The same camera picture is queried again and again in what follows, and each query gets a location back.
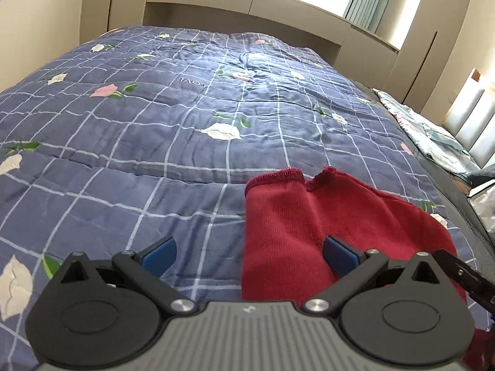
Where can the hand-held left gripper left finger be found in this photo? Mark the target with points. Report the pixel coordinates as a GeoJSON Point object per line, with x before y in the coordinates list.
{"type": "Point", "coordinates": [160, 257]}

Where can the white plastic bag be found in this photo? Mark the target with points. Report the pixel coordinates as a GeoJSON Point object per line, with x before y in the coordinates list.
{"type": "Point", "coordinates": [483, 208]}

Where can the teal curtain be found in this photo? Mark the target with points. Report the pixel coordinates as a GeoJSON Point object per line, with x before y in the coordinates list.
{"type": "Point", "coordinates": [367, 0]}

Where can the dark grey bed sheet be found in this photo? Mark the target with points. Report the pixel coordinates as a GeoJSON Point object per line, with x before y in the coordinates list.
{"type": "Point", "coordinates": [456, 197]}

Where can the beige wooden bed surround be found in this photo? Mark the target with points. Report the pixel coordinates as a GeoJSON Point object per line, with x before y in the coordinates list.
{"type": "Point", "coordinates": [232, 0]}

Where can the light floral cloth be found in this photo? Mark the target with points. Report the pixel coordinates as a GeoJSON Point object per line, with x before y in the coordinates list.
{"type": "Point", "coordinates": [425, 131]}

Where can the grey padded headboard panel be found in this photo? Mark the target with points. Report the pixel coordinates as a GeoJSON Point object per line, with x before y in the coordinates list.
{"type": "Point", "coordinates": [471, 123]}

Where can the blue checked floral quilt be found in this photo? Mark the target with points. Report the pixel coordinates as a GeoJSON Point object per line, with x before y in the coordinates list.
{"type": "Point", "coordinates": [154, 123]}

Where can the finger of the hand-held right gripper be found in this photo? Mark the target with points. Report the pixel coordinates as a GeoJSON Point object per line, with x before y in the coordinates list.
{"type": "Point", "coordinates": [464, 274]}

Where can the red knit garment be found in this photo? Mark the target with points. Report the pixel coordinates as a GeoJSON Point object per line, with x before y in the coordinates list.
{"type": "Point", "coordinates": [286, 220]}

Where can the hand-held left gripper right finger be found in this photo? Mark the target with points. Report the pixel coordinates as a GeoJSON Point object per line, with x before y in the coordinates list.
{"type": "Point", "coordinates": [340, 257]}

